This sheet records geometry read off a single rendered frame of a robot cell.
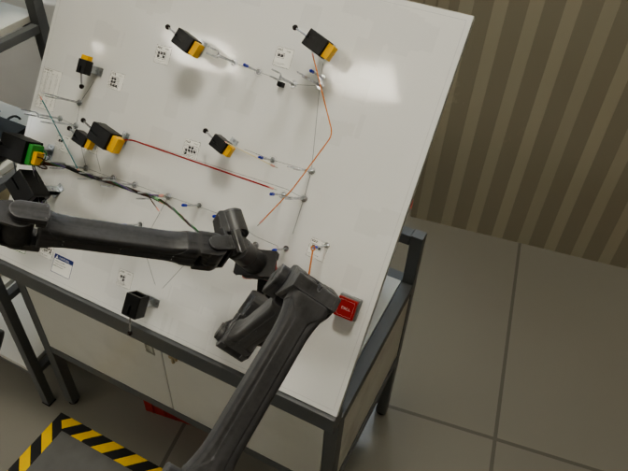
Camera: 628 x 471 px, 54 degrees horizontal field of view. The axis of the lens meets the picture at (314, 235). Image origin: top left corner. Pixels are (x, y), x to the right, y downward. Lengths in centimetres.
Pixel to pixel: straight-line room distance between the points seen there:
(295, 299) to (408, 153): 69
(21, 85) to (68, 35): 222
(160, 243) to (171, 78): 62
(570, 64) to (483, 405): 150
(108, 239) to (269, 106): 59
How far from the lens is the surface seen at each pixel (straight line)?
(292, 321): 90
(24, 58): 408
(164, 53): 180
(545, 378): 296
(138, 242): 128
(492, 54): 296
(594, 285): 346
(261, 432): 197
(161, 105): 178
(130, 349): 206
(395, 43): 155
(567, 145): 316
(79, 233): 126
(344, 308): 152
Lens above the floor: 226
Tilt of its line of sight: 43 degrees down
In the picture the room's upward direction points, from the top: 3 degrees clockwise
